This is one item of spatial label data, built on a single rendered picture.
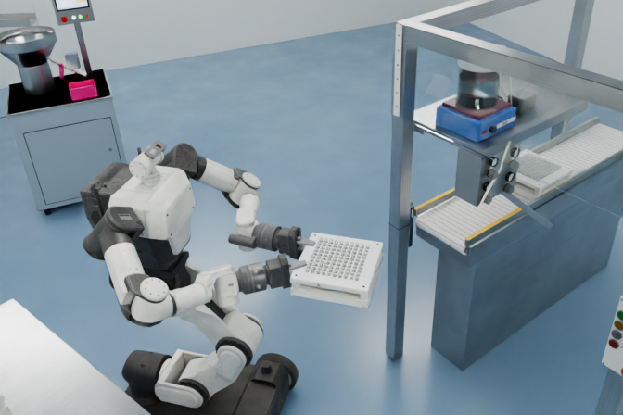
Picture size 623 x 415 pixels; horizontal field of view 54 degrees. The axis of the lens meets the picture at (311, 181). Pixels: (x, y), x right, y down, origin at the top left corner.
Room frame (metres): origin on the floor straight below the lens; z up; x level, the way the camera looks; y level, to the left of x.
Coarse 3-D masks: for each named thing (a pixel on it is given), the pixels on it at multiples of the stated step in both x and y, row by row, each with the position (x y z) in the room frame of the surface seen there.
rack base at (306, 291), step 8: (376, 272) 1.50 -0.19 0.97; (304, 288) 1.44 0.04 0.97; (312, 288) 1.44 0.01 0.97; (320, 288) 1.44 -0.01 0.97; (304, 296) 1.43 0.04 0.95; (312, 296) 1.42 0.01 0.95; (320, 296) 1.41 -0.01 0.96; (328, 296) 1.40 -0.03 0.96; (336, 296) 1.40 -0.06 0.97; (344, 296) 1.40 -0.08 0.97; (352, 296) 1.39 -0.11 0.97; (368, 296) 1.39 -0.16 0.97; (344, 304) 1.39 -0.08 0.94; (352, 304) 1.38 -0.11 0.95; (360, 304) 1.37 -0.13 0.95; (368, 304) 1.38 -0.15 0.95
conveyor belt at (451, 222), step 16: (448, 208) 2.09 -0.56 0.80; (464, 208) 2.08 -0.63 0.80; (480, 208) 2.08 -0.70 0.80; (496, 208) 2.07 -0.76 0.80; (512, 208) 2.07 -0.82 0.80; (416, 224) 2.03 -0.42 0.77; (432, 224) 1.99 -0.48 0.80; (448, 224) 1.98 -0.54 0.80; (464, 224) 1.97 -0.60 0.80; (480, 224) 1.97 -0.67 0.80; (448, 240) 1.89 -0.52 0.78; (464, 240) 1.87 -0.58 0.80
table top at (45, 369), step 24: (0, 312) 1.56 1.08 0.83; (24, 312) 1.55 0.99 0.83; (0, 336) 1.44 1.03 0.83; (24, 336) 1.44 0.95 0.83; (48, 336) 1.43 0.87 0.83; (0, 360) 1.34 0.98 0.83; (24, 360) 1.33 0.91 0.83; (48, 360) 1.33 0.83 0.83; (72, 360) 1.32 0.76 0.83; (0, 384) 1.24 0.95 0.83; (24, 384) 1.24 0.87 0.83; (48, 384) 1.24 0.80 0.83; (72, 384) 1.23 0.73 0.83; (96, 384) 1.23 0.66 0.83; (24, 408) 1.16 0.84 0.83; (48, 408) 1.15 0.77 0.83; (72, 408) 1.15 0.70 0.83; (96, 408) 1.14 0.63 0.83; (120, 408) 1.14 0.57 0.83
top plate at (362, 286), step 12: (312, 240) 1.63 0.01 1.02; (348, 240) 1.62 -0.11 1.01; (360, 240) 1.61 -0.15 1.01; (312, 252) 1.56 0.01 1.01; (372, 252) 1.55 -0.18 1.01; (312, 264) 1.50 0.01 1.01; (336, 264) 1.49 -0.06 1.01; (372, 264) 1.49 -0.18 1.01; (300, 276) 1.44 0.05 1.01; (312, 276) 1.44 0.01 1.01; (324, 276) 1.44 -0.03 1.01; (348, 276) 1.43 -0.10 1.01; (360, 276) 1.43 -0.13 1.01; (372, 276) 1.43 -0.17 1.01; (336, 288) 1.40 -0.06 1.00; (348, 288) 1.38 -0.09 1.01; (360, 288) 1.38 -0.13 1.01
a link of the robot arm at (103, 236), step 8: (104, 216) 1.50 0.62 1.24; (96, 224) 1.50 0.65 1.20; (104, 224) 1.48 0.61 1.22; (96, 232) 1.48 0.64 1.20; (104, 232) 1.46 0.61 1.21; (112, 232) 1.45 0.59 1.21; (120, 232) 1.46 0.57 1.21; (88, 240) 1.48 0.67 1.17; (96, 240) 1.46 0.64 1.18; (104, 240) 1.44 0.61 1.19; (112, 240) 1.43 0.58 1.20; (120, 240) 1.43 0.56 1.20; (128, 240) 1.44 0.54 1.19; (96, 248) 1.46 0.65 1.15; (104, 248) 1.42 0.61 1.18
